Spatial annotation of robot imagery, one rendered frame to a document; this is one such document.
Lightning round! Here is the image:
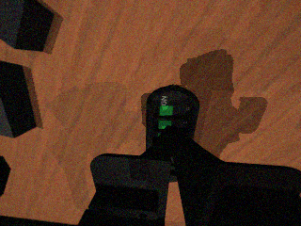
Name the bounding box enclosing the dark grey switch panel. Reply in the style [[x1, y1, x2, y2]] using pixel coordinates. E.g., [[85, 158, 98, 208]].
[[146, 85, 199, 183]]

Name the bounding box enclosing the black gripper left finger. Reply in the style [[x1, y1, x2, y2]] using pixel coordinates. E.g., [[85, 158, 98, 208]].
[[90, 125, 173, 218]]

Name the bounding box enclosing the dark grey box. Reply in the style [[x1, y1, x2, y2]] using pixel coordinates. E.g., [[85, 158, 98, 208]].
[[0, 0, 54, 52], [0, 60, 37, 138]]

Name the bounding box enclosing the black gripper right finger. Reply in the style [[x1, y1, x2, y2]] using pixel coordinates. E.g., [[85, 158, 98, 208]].
[[171, 126, 301, 226]]

